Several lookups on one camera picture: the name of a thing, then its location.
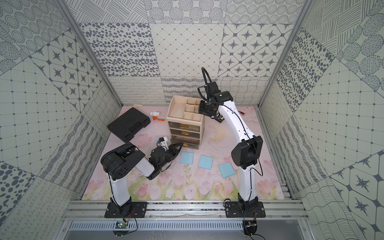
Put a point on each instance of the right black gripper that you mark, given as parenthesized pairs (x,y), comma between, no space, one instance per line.
(201,111)

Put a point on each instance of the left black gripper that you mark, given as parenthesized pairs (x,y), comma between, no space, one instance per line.
(167,152)

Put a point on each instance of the blue sticky note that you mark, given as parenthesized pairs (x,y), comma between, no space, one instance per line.
(205,162)
(227,170)
(187,158)

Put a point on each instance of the beige drawer organizer cabinet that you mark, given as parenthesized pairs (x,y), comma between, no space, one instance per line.
(186,110)

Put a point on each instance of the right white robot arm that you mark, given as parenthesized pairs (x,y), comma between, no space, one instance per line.
(246,154)

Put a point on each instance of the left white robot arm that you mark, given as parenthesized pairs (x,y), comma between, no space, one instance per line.
(119,162)

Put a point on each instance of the black flat case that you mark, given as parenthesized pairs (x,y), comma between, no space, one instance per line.
(128,124)

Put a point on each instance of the small green circuit board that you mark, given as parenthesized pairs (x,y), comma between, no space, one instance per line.
(121,225)

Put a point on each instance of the black battery holder with wires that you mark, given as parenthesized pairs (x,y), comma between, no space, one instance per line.
(218,117)

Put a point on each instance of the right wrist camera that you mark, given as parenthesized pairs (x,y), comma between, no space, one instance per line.
(211,88)

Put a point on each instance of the white valve orange handle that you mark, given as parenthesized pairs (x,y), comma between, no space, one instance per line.
(156,116)

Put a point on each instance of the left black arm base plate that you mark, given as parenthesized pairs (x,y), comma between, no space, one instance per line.
(130,209)

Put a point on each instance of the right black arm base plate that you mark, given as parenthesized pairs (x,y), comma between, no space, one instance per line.
(233,210)

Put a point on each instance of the aluminium mounting rail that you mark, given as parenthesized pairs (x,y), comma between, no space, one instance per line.
(186,210)

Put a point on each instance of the white slotted cable duct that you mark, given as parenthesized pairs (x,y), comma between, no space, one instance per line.
(153,225)

